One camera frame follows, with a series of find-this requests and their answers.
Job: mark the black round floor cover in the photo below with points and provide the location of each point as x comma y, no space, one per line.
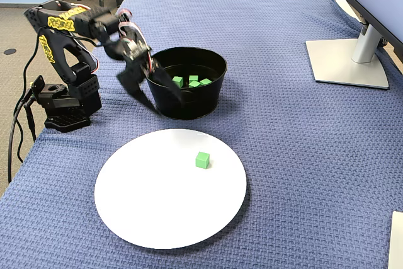
10,51

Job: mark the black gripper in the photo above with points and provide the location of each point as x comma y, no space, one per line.
136,61

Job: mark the silver monitor with stand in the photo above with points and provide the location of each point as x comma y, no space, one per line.
349,67

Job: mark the green cube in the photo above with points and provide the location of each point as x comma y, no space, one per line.
202,159
194,84
205,82
193,78
178,81

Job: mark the white round plate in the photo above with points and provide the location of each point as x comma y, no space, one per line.
157,199

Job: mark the black metal bucket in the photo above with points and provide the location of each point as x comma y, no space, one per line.
195,105

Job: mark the white flat board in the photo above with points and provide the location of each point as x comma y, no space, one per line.
397,240

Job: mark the blue woven cloth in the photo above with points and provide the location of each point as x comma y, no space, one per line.
267,124

